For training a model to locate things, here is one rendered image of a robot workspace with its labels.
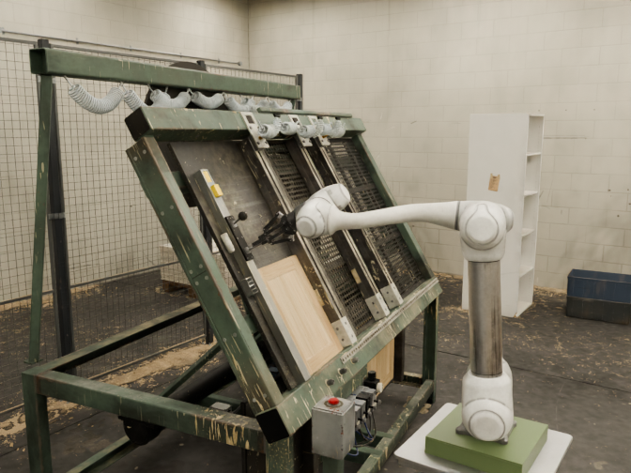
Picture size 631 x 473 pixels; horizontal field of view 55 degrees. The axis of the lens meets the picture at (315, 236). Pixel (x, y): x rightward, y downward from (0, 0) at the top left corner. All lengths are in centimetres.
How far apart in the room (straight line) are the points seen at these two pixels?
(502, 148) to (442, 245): 225
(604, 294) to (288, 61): 545
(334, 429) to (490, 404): 53
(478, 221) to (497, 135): 450
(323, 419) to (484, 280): 73
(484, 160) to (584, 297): 172
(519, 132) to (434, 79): 217
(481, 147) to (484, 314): 451
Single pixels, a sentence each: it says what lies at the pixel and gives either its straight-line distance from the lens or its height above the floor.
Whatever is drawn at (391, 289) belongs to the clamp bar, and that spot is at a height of 100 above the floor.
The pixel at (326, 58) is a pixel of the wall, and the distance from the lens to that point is 894.
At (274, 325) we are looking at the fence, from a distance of 243.
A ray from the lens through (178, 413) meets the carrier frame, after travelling 252.
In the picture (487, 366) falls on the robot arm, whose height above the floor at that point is 114.
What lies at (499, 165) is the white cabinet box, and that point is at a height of 154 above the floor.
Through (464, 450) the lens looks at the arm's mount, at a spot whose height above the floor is 81.
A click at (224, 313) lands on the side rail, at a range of 223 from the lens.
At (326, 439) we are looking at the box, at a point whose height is 82.
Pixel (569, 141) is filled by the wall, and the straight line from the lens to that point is 758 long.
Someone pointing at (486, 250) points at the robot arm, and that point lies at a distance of 189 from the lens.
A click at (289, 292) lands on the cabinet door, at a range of 262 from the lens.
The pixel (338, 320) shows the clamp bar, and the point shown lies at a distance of 278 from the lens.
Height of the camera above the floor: 187
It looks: 10 degrees down
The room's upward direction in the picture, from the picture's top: straight up
